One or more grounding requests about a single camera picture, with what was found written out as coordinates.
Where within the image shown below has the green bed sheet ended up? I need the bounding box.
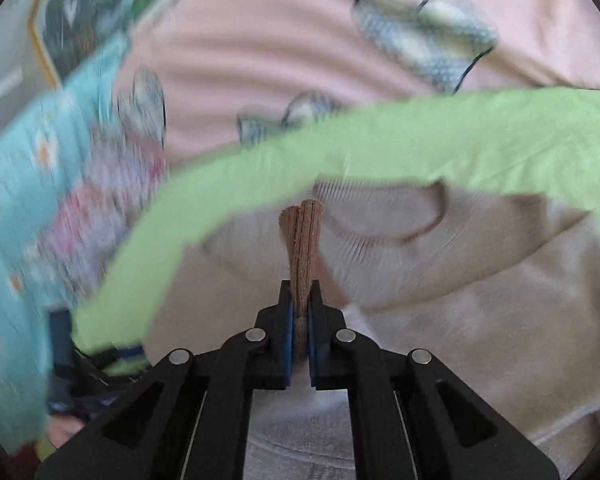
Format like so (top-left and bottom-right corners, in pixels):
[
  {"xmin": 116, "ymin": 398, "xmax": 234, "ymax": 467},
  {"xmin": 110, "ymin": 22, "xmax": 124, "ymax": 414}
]
[{"xmin": 70, "ymin": 87, "xmax": 600, "ymax": 376}]

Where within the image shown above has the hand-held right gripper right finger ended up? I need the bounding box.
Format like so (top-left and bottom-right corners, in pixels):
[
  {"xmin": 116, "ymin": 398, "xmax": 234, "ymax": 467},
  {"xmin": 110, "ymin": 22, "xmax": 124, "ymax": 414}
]
[{"xmin": 307, "ymin": 280, "xmax": 561, "ymax": 480}]

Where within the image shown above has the pink heart-print bed sheet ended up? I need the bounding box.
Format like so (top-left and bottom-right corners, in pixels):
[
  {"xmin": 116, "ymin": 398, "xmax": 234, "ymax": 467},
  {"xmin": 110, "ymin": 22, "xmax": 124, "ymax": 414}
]
[{"xmin": 115, "ymin": 0, "xmax": 600, "ymax": 166}]

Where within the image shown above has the teal floral quilt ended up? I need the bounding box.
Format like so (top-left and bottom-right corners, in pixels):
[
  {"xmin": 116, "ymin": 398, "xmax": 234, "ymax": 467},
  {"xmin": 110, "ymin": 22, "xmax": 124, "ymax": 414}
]
[{"xmin": 0, "ymin": 40, "xmax": 131, "ymax": 453}]

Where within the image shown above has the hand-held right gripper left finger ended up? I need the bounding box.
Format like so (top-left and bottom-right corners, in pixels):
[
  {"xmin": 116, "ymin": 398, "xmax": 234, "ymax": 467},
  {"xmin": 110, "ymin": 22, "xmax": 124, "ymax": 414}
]
[{"xmin": 34, "ymin": 280, "xmax": 297, "ymax": 480}]

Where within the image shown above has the beige knit sweater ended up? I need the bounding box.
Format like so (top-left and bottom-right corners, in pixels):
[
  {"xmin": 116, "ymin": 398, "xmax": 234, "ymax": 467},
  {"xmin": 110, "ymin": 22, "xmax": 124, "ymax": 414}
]
[{"xmin": 142, "ymin": 180, "xmax": 600, "ymax": 480}]

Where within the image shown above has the floral ruffled pillow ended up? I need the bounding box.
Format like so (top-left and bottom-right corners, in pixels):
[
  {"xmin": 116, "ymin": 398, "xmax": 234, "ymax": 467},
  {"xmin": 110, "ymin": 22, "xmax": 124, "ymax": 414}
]
[{"xmin": 25, "ymin": 125, "xmax": 171, "ymax": 306}]

